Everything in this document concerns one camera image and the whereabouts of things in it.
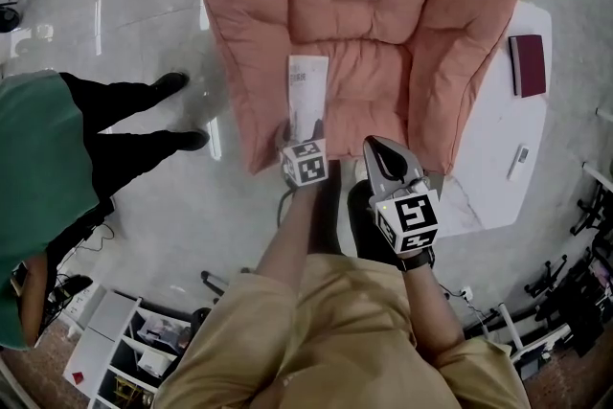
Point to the black equipment stands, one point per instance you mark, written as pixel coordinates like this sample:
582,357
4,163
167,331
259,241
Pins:
574,273

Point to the person's tan shirt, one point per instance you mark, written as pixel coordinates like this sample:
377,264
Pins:
335,340

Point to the white cube shelf unit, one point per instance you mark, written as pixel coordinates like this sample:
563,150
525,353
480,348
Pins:
110,349

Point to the white paper leaflet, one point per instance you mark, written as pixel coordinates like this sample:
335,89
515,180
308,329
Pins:
306,86

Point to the white remote control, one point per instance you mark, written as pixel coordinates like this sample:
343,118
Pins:
518,163

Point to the dark red book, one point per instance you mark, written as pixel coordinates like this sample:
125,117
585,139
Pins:
530,64

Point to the white low table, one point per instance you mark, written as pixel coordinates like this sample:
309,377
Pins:
498,158

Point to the pink cushioned armchair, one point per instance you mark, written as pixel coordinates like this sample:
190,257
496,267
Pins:
364,14

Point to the person's right forearm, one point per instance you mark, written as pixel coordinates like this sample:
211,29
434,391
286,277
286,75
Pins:
431,306

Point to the white wall plug socket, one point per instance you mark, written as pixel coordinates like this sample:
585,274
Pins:
467,293

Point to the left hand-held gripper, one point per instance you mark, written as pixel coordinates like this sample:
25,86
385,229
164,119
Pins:
309,165

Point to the clear storage box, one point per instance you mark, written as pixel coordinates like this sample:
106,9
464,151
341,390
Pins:
163,333

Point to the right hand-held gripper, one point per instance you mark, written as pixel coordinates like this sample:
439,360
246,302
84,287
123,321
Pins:
409,220

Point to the person's left forearm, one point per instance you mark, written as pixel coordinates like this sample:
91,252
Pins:
289,239

